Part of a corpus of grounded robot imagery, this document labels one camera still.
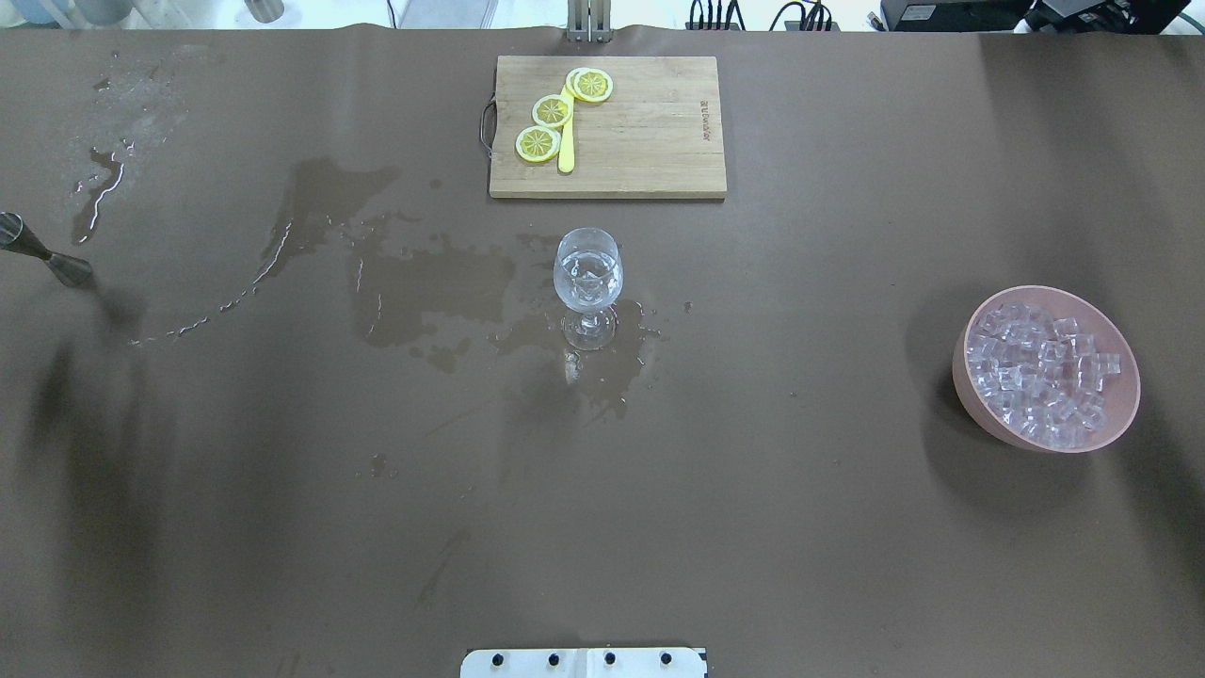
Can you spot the steel weight cylinder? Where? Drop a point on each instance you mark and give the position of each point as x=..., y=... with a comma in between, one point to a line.
x=265, y=11

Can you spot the yellow plastic knife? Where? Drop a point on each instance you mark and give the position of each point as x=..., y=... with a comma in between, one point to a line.
x=566, y=160

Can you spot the aluminium frame post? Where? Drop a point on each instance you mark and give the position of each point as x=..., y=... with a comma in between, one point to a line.
x=589, y=21

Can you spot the steel double jigger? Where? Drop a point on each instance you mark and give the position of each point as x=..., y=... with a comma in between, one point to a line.
x=16, y=237

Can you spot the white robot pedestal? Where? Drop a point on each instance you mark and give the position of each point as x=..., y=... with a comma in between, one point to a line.
x=586, y=662

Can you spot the bamboo cutting board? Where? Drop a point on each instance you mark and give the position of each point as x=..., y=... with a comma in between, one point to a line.
x=659, y=135

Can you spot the clear ice cubes pile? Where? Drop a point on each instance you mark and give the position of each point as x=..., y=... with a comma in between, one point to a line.
x=1041, y=374

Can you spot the pink bowl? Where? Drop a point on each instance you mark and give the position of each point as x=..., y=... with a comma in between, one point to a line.
x=1124, y=398

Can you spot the clear wine glass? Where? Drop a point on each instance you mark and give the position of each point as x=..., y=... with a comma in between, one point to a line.
x=588, y=277

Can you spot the lemon slice middle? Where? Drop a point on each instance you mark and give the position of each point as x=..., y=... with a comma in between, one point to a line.
x=552, y=111

